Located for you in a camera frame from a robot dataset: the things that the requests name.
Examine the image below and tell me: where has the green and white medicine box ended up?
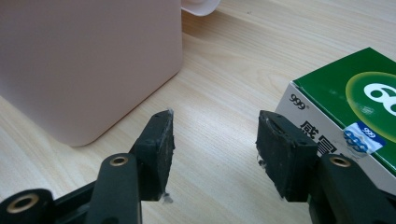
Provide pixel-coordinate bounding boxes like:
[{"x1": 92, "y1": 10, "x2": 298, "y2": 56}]
[{"x1": 275, "y1": 47, "x2": 396, "y2": 195}]

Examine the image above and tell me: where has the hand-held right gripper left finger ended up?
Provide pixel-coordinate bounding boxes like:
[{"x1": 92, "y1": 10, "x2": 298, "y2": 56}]
[{"x1": 85, "y1": 108, "x2": 176, "y2": 224}]

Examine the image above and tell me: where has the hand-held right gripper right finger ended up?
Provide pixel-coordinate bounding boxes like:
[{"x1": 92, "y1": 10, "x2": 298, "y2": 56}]
[{"x1": 255, "y1": 110, "x2": 396, "y2": 224}]

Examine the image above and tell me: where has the pink storage box with lid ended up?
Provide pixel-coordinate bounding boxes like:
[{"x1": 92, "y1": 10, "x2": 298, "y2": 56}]
[{"x1": 0, "y1": 0, "x2": 222, "y2": 147}]

